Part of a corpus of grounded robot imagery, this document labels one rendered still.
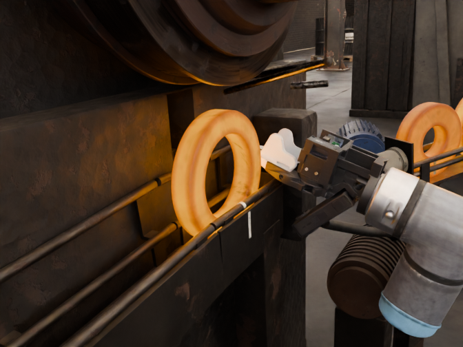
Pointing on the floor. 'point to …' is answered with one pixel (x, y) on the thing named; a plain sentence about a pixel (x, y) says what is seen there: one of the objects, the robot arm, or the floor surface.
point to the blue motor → (362, 135)
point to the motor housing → (362, 290)
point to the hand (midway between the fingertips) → (255, 153)
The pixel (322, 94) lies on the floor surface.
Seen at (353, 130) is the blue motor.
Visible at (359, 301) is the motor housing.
